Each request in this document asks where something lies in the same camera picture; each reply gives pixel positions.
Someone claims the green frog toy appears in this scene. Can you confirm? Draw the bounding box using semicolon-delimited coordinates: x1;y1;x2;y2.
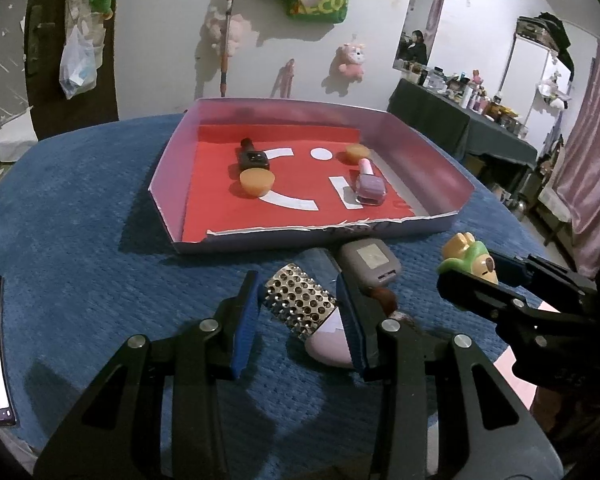
437;232;498;285

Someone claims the glitter bottle brown ball cap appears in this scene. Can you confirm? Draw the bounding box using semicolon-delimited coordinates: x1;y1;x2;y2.
365;287;416;327

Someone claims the grey square case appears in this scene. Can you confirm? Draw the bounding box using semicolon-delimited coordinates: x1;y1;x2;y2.
337;238;402;288

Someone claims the pink earbuds case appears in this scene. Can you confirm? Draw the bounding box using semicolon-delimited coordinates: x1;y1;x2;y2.
304;308;353;370

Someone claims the clear plastic cup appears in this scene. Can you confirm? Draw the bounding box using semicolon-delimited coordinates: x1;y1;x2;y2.
296;247;341;295

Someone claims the pink curtain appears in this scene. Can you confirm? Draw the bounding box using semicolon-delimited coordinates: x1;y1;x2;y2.
554;44;600;278

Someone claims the purple nail polish bottle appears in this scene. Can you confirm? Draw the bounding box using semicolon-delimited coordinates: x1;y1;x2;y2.
354;158;387;205

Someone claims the dark green covered side table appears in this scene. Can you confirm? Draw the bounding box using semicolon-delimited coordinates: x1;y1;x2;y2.
387;79;538;168

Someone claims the orange round cap far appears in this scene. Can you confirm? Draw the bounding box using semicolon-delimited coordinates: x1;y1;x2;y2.
344;143;370;165

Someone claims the orange round cap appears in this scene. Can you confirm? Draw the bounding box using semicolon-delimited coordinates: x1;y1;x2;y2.
344;143;370;165
239;168;275;197

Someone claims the white cabinet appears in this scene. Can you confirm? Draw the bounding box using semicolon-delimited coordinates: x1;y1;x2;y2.
498;18;571;156

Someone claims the red paper liner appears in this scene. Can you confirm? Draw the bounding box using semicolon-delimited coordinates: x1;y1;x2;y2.
182;124;415;244

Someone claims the blue textured table cover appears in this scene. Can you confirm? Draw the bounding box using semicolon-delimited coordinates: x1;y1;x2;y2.
0;112;562;466

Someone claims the orange round cap near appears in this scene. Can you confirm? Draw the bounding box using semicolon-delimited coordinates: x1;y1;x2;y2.
239;168;275;197

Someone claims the black small bottle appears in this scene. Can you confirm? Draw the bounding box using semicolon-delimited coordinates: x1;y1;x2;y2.
237;138;270;171

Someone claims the pink plush toy right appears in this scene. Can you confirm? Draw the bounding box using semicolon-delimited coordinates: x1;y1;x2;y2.
338;44;366;81

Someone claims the pink plush toy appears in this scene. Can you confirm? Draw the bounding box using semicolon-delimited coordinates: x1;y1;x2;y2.
338;44;366;81
206;8;250;58

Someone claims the pink cardboard tray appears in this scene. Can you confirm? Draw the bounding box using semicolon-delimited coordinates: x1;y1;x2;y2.
148;98;474;254

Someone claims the dark wooden door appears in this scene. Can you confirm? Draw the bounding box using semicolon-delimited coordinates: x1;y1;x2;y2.
23;0;119;140

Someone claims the pink plush toy left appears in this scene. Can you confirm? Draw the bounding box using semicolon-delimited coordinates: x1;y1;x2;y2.
206;8;250;58

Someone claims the white plastic bag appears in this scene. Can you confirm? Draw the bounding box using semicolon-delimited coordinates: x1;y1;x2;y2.
59;26;97;100

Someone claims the orange handled stick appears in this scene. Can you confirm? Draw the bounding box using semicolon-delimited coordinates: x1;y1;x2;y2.
220;0;234;98

